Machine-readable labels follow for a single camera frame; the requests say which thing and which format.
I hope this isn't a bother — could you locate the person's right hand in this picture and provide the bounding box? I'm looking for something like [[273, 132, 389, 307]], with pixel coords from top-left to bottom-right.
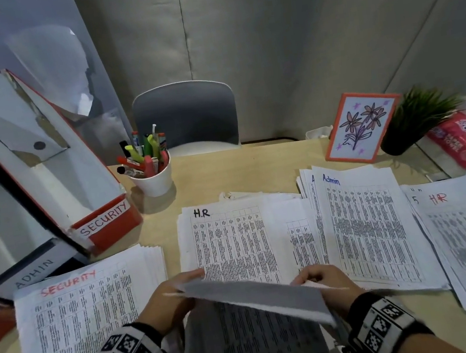
[[288, 257, 370, 327]]

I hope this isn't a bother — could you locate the grey chair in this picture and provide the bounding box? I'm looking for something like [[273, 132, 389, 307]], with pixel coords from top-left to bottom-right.
[[129, 74, 243, 164]]

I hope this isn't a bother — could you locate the security paper pile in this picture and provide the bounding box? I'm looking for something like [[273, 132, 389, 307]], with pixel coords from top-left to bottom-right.
[[4, 241, 180, 353]]

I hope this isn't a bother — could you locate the person's left hand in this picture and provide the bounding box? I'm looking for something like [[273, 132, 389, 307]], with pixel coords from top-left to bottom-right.
[[133, 267, 215, 341]]

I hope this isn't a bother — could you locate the paper sheet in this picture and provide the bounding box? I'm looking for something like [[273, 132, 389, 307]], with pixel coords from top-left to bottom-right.
[[161, 255, 356, 352]]

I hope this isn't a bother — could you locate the green plant in black pot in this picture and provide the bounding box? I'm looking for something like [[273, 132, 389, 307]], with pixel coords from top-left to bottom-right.
[[372, 79, 466, 159]]

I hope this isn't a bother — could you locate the person's right forearm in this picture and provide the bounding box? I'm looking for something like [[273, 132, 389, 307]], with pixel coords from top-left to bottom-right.
[[413, 325, 465, 353]]

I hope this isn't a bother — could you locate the white pen cup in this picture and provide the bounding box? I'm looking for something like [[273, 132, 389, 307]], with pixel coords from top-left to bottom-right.
[[125, 150, 177, 201]]

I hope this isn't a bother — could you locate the black right wristband with markers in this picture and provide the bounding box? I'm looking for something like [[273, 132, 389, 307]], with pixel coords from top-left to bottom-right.
[[334, 283, 438, 353]]

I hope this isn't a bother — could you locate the red white paper towel pack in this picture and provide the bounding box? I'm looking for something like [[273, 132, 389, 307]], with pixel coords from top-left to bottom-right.
[[412, 111, 466, 181]]

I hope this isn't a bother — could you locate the orange framed flower drawing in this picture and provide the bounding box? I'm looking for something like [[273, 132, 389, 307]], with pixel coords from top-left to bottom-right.
[[316, 84, 412, 171]]

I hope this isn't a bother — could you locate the admin paper pile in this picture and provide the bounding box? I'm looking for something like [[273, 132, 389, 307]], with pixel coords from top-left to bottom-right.
[[294, 148, 451, 311]]

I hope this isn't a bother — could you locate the small white container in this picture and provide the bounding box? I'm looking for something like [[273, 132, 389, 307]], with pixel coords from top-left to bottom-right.
[[304, 125, 335, 141]]

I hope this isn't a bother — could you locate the bunch of coloured markers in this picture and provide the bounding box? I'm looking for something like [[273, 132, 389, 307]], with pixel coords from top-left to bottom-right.
[[110, 122, 172, 183]]

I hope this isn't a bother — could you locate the unsorted paper pile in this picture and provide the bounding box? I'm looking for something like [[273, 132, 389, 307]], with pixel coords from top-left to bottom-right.
[[160, 178, 343, 353]]

